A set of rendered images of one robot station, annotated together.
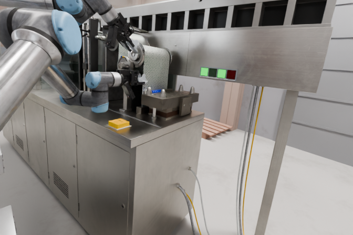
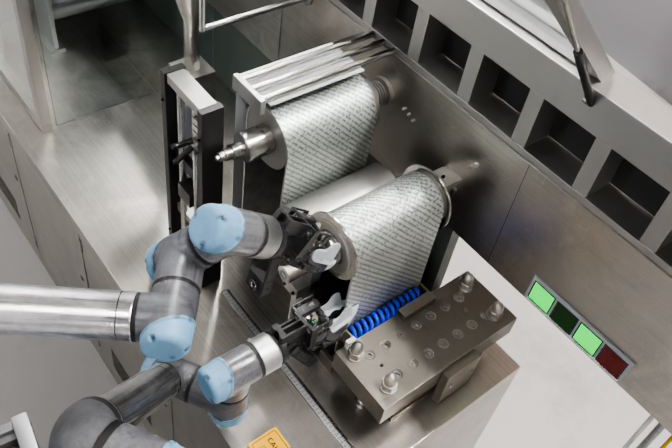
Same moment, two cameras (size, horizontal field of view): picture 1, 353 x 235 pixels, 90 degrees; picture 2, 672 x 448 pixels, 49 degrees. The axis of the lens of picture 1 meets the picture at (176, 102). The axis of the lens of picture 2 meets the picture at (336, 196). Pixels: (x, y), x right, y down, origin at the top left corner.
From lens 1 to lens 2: 1.16 m
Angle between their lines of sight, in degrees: 34
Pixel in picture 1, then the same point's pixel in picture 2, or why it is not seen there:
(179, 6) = (515, 57)
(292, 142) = not seen: outside the picture
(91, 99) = (211, 407)
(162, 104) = (381, 416)
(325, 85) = not seen: outside the picture
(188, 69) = (500, 254)
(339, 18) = not seen: outside the picture
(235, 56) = (638, 331)
